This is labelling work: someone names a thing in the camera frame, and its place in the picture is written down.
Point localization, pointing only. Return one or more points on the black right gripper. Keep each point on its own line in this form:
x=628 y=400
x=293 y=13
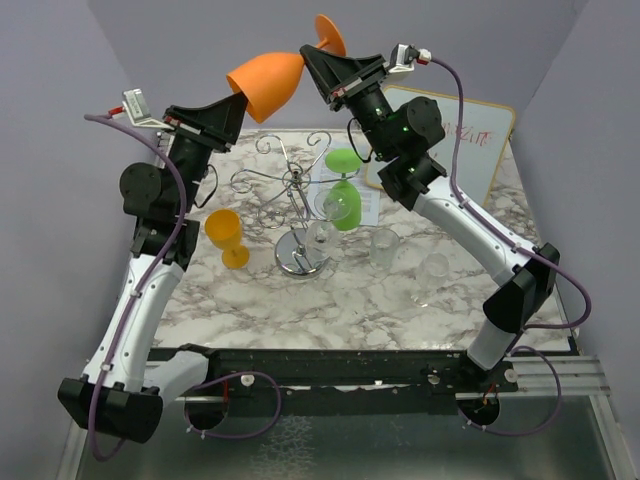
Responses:
x=330 y=70

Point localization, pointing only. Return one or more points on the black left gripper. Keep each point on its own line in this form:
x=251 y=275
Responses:
x=215 y=125

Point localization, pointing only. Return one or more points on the dark orange plastic wine glass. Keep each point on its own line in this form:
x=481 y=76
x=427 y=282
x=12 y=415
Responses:
x=268 y=81

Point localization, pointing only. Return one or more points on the green plastic wine glass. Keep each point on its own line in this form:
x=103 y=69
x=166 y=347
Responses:
x=346 y=163

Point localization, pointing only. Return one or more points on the clear wine glass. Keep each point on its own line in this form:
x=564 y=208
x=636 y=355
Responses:
x=322 y=235
x=430 y=276

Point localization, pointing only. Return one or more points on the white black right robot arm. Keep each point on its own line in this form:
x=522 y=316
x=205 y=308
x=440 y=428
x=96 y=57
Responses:
x=400 y=139

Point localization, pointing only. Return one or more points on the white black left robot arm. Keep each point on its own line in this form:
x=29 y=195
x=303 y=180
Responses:
x=116 y=394

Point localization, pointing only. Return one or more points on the light orange plastic wine glass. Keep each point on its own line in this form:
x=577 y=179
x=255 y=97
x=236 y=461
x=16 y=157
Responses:
x=223 y=227

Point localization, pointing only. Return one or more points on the chrome wine glass rack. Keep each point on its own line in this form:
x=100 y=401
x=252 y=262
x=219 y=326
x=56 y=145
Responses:
x=289 y=208

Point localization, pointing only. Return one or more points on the clear short tumbler glass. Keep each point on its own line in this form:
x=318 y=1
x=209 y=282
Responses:
x=383 y=249

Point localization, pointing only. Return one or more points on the clear wine glass lying down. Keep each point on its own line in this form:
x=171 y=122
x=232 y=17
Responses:
x=430 y=276

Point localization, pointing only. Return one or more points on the yellow framed whiteboard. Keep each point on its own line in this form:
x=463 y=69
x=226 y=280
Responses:
x=485 y=132

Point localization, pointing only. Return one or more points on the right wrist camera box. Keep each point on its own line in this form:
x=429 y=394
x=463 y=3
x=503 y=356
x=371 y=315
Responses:
x=404 y=57

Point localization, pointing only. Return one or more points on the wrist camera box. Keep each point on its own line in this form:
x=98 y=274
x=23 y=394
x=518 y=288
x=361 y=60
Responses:
x=404 y=57
x=135 y=108

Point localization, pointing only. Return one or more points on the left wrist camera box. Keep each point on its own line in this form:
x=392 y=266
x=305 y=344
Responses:
x=135 y=108

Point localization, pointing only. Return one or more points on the black mounting rail base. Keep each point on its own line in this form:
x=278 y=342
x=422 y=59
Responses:
x=352 y=382

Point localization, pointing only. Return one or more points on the aluminium frame rail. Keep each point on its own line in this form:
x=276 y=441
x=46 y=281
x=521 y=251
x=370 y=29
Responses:
x=577 y=376

